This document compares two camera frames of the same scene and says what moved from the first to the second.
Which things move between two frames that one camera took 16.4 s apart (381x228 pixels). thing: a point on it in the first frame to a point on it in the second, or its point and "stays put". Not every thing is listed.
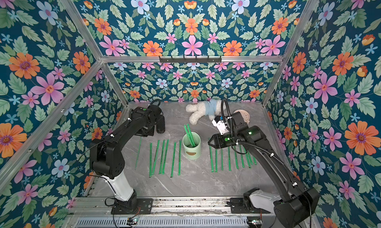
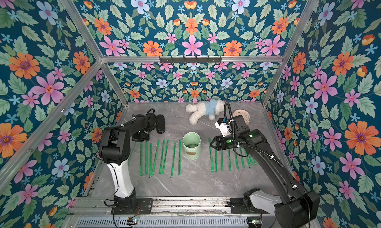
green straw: (216, 160) stays put
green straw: (229, 158) stays put
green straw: (161, 157) stays put
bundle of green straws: (188, 129) to (132, 153)
